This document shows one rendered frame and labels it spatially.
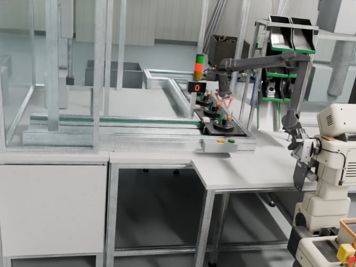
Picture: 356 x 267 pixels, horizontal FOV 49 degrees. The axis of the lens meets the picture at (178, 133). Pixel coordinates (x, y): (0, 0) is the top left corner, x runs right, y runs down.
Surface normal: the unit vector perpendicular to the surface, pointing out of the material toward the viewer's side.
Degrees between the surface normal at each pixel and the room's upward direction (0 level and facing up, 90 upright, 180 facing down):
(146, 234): 0
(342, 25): 90
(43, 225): 90
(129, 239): 0
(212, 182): 0
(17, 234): 90
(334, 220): 82
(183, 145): 90
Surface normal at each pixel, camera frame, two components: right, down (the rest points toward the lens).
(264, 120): 0.09, -0.37
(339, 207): 0.25, 0.26
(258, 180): 0.11, -0.92
